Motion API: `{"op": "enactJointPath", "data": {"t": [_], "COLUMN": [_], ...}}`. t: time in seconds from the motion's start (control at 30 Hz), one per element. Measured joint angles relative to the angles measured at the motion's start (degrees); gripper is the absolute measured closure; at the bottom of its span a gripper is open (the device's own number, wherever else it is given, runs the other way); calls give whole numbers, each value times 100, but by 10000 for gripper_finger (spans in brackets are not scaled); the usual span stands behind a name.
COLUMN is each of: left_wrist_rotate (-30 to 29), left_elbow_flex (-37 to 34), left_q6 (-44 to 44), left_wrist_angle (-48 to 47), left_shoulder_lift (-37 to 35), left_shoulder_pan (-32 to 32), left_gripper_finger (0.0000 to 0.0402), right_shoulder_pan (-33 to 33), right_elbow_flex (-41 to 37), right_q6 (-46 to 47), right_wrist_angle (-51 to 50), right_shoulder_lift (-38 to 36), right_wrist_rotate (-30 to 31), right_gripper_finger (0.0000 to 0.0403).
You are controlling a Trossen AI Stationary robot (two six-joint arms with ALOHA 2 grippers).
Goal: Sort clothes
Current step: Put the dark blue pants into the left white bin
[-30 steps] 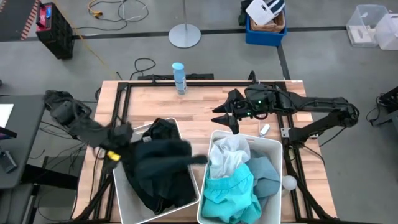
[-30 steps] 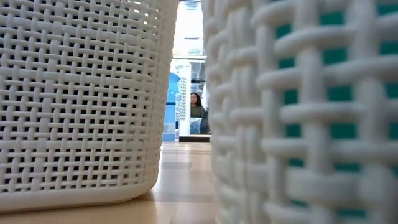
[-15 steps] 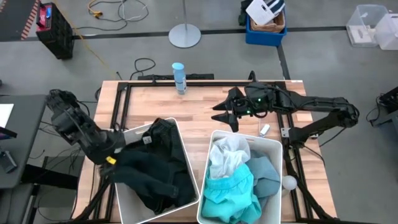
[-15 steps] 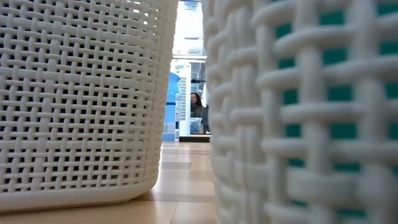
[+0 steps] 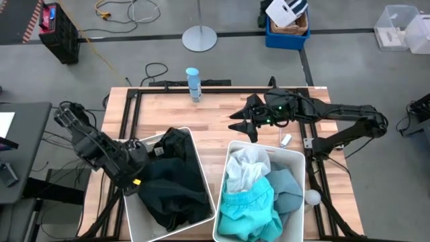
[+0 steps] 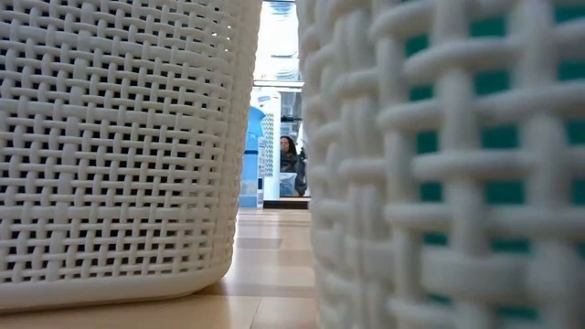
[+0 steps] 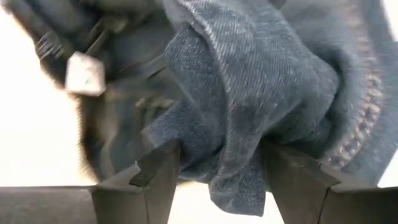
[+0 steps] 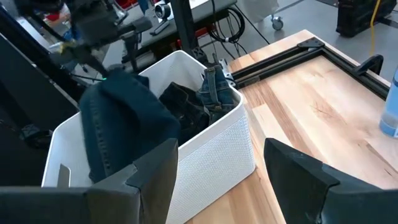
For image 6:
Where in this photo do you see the teal garment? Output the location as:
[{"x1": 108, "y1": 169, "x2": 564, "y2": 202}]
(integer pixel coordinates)
[{"x1": 404, "y1": 4, "x2": 585, "y2": 321}]

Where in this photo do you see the person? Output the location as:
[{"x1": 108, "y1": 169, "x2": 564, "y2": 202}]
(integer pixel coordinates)
[{"x1": 279, "y1": 135, "x2": 308, "y2": 197}]

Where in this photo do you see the white woven plastic basket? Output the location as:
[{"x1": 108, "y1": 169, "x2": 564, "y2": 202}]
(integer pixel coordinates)
[
  {"x1": 295, "y1": 0, "x2": 585, "y2": 329},
  {"x1": 0, "y1": 0, "x2": 264, "y2": 314}
]

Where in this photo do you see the black table frame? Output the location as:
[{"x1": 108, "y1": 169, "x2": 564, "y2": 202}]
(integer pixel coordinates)
[{"x1": 263, "y1": 197, "x2": 312, "y2": 211}]

